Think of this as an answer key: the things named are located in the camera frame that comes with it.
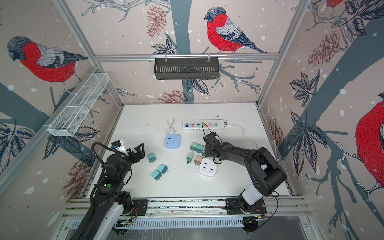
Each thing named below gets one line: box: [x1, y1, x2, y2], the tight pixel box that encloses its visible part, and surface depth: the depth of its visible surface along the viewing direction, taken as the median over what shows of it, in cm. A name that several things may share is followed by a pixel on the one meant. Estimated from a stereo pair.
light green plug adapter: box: [186, 153, 194, 164], surface depth 90 cm
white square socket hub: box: [199, 157, 218, 177], surface depth 86 cm
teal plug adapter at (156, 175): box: [151, 169, 163, 181], surface depth 85 cm
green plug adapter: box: [189, 142, 198, 152], surface depth 97 cm
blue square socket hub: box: [164, 134, 181, 149], surface depth 97 cm
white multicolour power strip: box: [182, 119, 226, 130], surface depth 106 cm
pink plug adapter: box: [194, 155, 203, 166], surface depth 90 cm
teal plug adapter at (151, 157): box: [147, 152, 157, 164], surface depth 91 cm
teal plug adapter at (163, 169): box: [157, 164, 169, 174], surface depth 87 cm
